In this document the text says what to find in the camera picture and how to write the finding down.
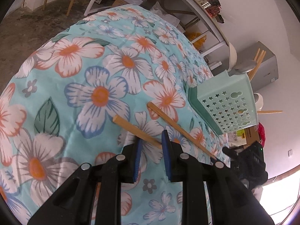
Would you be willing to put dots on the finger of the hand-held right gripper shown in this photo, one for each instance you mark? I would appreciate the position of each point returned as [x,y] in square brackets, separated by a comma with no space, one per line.
[228,153]

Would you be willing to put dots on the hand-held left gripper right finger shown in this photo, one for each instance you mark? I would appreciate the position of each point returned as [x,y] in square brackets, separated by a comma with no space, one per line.
[167,154]

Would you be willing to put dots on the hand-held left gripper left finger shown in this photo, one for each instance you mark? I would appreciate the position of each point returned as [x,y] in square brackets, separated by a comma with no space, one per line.
[138,159]

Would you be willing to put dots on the single wooden chopstick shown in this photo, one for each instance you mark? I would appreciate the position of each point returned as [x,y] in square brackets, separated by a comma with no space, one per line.
[168,119]
[131,128]

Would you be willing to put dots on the mint green utensil holder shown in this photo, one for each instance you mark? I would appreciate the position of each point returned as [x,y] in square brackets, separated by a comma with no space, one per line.
[235,84]

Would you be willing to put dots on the grey spoon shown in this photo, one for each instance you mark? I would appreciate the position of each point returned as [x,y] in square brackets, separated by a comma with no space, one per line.
[243,67]

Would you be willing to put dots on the cream plastic ladle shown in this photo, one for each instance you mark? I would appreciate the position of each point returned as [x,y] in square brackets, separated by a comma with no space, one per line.
[233,56]

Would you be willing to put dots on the person's right forearm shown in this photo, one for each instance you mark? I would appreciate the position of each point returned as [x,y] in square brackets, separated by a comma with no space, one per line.
[256,191]

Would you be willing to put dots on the white and yellow rice bag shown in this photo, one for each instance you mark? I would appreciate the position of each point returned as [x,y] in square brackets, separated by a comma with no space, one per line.
[237,137]

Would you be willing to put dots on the brown cardboard box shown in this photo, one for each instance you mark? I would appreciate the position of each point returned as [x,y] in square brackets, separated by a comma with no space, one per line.
[250,136]

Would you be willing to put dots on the red cloth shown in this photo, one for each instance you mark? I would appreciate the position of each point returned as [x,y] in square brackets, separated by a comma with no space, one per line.
[261,133]

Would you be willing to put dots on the white box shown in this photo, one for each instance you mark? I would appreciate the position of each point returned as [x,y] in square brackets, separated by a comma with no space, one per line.
[215,65]

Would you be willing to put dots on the floral blue tablecloth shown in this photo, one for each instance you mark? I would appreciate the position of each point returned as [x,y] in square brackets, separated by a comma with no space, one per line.
[70,98]

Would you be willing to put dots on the grey refrigerator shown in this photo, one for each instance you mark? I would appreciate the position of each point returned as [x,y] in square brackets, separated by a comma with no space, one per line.
[267,70]

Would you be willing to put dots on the orange plastic bag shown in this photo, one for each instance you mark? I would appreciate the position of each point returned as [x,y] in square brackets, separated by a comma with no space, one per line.
[198,39]

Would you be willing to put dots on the clear plastic bag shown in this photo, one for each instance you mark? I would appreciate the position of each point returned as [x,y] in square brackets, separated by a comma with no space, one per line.
[163,13]

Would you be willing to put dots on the white table with wooden top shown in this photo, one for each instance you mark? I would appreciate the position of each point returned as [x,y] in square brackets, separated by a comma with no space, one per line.
[198,9]

